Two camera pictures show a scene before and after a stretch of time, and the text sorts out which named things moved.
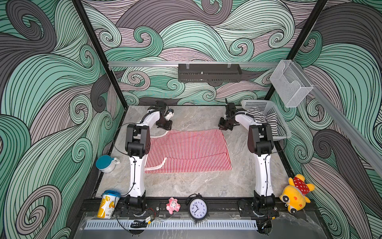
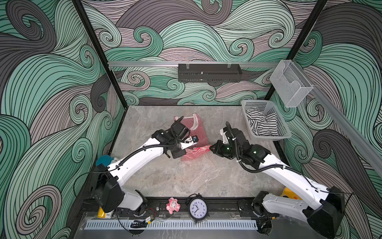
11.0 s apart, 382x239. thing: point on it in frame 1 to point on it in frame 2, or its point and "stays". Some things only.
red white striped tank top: [188, 150] to [197, 128]
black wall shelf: [210, 72] stays
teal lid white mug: [106, 164] stays
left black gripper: [166, 127] to [181, 152]
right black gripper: [221, 126] to [218, 150]
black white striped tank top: [260, 116] stays
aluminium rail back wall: [265, 63] stays
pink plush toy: [172, 205] stays
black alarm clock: [198, 207] stays
